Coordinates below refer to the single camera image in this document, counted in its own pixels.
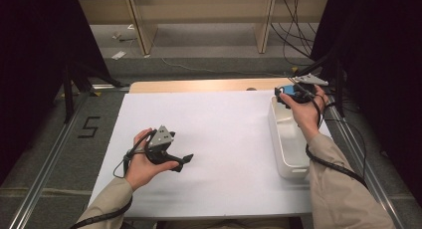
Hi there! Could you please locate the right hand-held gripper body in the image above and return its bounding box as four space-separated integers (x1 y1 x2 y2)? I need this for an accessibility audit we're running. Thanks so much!
292 72 329 105

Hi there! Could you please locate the white plastic bin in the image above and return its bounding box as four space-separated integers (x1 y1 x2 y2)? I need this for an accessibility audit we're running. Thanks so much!
268 95 313 181

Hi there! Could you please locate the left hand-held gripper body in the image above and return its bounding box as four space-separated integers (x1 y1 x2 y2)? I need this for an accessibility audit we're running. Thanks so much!
143 124 176 165

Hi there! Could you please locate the wooden cabinet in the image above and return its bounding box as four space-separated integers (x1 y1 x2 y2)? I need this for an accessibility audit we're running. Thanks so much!
79 0 330 56

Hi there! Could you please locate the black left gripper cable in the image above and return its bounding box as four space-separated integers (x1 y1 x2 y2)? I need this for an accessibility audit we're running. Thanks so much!
69 128 158 229

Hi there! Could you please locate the bundle of black cables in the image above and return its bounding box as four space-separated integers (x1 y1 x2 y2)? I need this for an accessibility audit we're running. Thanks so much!
270 0 320 68

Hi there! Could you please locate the short aluminium floor rail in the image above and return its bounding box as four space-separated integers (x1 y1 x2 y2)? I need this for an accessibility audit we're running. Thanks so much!
91 84 131 92

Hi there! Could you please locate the white board sheet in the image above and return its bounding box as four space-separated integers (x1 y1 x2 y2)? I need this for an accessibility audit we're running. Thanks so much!
88 89 332 220

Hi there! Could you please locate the wooden table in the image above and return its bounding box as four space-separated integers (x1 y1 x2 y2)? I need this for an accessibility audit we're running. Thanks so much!
128 77 295 95

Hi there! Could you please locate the person's left hand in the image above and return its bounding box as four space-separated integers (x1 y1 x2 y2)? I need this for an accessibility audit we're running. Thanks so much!
123 127 180 192

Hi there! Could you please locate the dark curtain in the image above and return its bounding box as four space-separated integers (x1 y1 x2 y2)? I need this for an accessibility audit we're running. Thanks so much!
312 0 422 203
0 0 111 187

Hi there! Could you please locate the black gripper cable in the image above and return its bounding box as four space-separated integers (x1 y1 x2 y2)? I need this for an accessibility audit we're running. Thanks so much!
69 128 158 229
287 75 369 190

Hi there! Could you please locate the person's right hand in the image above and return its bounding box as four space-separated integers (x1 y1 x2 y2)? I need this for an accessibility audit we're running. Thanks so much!
280 84 329 143

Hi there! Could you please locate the black stand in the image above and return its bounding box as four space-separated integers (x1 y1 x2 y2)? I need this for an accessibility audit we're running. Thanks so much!
61 61 124 123
293 46 346 109

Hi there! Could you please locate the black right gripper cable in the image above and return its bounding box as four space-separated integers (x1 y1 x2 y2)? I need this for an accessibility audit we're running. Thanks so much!
287 75 369 190

